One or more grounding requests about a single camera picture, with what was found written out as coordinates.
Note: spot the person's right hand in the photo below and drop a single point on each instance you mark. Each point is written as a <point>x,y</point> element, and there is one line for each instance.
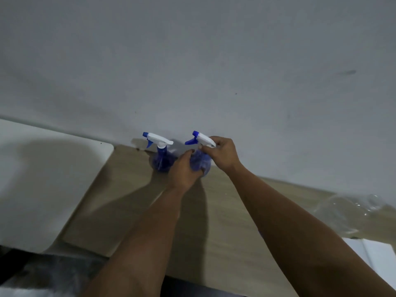
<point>225,154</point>

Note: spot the person's left hand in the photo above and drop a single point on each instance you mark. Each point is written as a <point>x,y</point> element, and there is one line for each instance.
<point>182,173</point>

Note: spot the person's left thumb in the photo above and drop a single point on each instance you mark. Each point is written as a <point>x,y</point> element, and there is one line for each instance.
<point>189,156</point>

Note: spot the person's right thumb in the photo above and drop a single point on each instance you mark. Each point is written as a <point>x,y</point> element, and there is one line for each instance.
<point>205,150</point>

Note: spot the blue spray bottle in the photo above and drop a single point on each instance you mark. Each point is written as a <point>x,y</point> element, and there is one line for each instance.
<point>161,154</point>
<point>200,157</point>

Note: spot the person's right forearm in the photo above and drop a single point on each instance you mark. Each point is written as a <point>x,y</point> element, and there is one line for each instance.
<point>303,238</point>

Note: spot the person's left forearm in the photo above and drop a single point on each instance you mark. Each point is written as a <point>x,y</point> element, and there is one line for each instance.
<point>136,244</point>

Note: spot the white board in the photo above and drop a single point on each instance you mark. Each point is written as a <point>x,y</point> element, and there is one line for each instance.
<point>46,188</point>

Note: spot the clear plastic bag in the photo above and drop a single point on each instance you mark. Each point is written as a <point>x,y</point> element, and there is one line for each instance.
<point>349,213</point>

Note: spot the white paper sheet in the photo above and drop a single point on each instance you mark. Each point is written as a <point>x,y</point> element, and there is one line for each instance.
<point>374,256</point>

